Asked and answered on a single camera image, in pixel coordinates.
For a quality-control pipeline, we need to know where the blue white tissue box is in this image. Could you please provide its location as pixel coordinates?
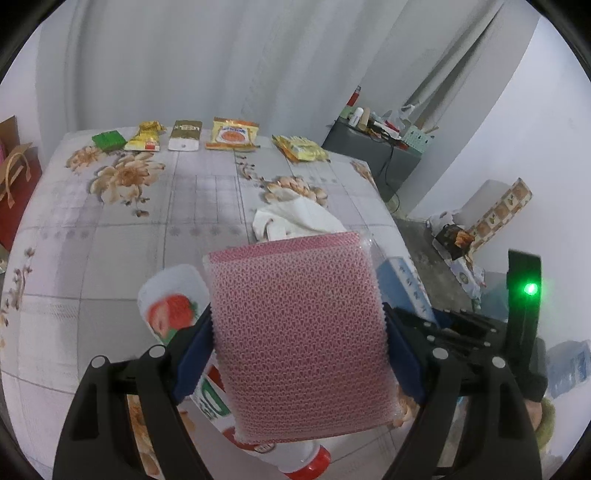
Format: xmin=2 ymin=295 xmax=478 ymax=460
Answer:
xmin=376 ymin=257 xmax=436 ymax=323

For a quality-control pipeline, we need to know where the pink mesh sponge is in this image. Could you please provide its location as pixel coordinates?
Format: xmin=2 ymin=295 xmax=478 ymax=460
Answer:
xmin=208 ymin=232 xmax=404 ymax=443

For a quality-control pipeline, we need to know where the strawberry AD milk bottle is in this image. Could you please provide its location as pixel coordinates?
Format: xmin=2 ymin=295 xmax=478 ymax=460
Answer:
xmin=137 ymin=264 xmax=332 ymax=479

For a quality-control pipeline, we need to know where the right hand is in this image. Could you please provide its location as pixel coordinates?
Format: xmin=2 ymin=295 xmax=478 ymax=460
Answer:
xmin=524 ymin=399 xmax=543 ymax=430

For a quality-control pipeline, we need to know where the blue water jug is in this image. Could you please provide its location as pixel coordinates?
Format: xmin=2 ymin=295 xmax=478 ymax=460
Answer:
xmin=546 ymin=340 xmax=590 ymax=399

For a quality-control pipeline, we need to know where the white box on floor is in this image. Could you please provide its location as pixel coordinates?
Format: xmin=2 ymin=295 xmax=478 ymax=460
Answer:
xmin=440 ymin=251 xmax=486 ymax=301

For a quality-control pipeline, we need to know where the green white fluffy sleeve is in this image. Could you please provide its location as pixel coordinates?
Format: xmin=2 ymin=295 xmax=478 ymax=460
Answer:
xmin=534 ymin=398 xmax=556 ymax=451

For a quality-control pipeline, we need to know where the dark snack bag on floor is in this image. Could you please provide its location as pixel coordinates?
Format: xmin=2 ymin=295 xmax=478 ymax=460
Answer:
xmin=433 ymin=224 xmax=475 ymax=261

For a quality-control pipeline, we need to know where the patterned rolled tablecloth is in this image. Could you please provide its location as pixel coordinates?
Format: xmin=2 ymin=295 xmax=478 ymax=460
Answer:
xmin=469 ymin=177 xmax=533 ymax=255

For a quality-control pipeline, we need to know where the grey cabinet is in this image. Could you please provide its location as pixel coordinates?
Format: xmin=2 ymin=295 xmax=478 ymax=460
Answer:
xmin=322 ymin=119 xmax=421 ymax=202

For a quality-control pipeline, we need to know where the white crumpled tissue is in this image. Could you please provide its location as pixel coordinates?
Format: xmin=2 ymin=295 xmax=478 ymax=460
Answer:
xmin=252 ymin=197 xmax=346 ymax=242

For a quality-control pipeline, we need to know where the green mesh basket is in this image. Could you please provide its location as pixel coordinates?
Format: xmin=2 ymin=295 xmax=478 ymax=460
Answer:
xmin=402 ymin=125 xmax=435 ymax=154

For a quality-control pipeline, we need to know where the floral vinyl tablecloth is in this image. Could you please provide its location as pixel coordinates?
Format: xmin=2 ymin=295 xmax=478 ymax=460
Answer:
xmin=1 ymin=131 xmax=430 ymax=479

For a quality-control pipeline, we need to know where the yellow crumpled packet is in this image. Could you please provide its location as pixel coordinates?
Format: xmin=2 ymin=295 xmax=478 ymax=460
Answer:
xmin=271 ymin=135 xmax=329 ymax=163

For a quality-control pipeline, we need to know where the white small bottle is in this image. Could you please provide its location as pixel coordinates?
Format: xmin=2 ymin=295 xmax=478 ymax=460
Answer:
xmin=349 ymin=107 xmax=365 ymax=128

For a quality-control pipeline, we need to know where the red thermos bottle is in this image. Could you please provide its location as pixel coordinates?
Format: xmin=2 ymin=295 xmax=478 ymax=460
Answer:
xmin=346 ymin=85 xmax=362 ymax=107

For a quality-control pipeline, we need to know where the red gift bag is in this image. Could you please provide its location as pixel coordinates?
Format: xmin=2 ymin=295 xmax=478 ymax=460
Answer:
xmin=0 ymin=143 xmax=42 ymax=251

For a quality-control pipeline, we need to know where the orange noodle packet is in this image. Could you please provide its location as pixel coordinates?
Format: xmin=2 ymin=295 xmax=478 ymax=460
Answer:
xmin=205 ymin=117 xmax=259 ymax=152

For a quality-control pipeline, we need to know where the green small packet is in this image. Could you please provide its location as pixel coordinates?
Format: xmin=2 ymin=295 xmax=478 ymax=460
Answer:
xmin=92 ymin=130 xmax=126 ymax=153

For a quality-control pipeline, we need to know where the yellow snack packet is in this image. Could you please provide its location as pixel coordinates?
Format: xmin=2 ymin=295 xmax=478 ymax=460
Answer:
xmin=123 ymin=121 xmax=166 ymax=152

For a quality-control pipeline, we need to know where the brown cardboard box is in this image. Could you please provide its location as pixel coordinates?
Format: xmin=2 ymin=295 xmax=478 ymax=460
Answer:
xmin=0 ymin=116 xmax=20 ymax=154

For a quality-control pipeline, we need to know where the olive white packet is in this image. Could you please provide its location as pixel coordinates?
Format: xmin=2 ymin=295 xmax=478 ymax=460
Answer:
xmin=167 ymin=120 xmax=202 ymax=152

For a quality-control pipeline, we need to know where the white curtain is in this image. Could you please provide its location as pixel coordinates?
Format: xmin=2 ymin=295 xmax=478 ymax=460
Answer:
xmin=36 ymin=0 xmax=523 ymax=153

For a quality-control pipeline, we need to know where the black power cable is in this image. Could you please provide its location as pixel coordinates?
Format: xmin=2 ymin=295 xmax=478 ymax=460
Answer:
xmin=380 ymin=142 xmax=403 ymax=216

